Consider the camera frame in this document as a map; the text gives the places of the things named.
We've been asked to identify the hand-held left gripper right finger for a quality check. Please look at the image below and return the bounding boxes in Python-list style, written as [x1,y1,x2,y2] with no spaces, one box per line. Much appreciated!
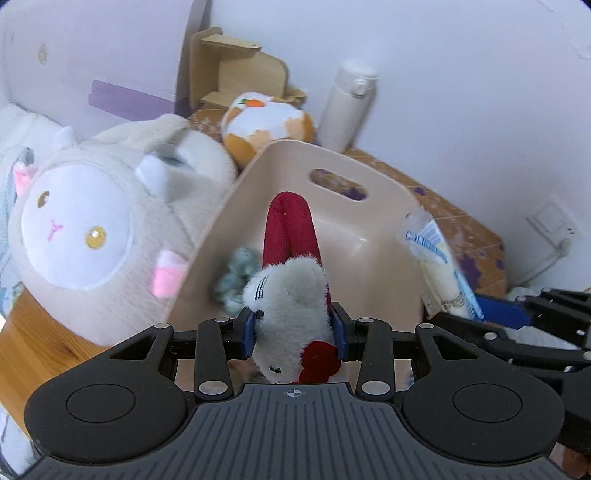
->
[329,302,491,401]

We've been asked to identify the beige plastic basket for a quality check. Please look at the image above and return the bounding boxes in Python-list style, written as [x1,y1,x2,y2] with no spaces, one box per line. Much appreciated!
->
[166,140,434,385]

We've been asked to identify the large white sheep plush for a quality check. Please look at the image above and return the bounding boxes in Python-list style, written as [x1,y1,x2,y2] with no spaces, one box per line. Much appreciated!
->
[8,113,239,348]

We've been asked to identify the white thermos bottle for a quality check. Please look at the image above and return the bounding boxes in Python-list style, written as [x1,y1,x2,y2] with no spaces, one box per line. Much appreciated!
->
[316,60,379,154]

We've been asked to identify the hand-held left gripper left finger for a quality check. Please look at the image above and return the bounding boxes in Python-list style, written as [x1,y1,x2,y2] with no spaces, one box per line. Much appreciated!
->
[108,307,256,402]

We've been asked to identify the orange white guinea pig plush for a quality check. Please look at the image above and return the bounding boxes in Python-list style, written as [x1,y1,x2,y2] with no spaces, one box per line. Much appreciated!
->
[221,91,316,168]

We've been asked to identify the grey green scrunchie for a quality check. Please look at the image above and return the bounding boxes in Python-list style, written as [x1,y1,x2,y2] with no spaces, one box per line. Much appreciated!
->
[213,247,257,313]

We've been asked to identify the white panel with purple stripe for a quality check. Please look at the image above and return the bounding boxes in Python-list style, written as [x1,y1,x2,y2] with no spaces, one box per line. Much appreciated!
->
[0,0,214,141]

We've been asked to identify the white plush toy red ears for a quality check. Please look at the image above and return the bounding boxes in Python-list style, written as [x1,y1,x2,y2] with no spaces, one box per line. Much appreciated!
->
[242,191,343,385]

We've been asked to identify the white power cable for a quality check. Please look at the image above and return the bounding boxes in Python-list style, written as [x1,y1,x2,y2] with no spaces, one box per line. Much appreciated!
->
[512,234,573,289]

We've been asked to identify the clear blue white packet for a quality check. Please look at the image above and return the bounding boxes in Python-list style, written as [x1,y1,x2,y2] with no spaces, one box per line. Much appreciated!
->
[396,209,485,322]

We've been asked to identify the white wall socket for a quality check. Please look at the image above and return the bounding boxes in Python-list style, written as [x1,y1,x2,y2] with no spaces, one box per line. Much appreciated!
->
[526,198,579,251]

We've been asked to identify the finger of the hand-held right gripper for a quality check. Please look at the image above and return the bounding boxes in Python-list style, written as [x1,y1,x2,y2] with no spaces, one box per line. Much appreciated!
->
[428,312,591,376]
[475,287,591,330]

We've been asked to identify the wooden desktop stand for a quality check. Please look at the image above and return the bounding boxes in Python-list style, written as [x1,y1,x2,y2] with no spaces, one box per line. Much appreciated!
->
[188,27,307,119]

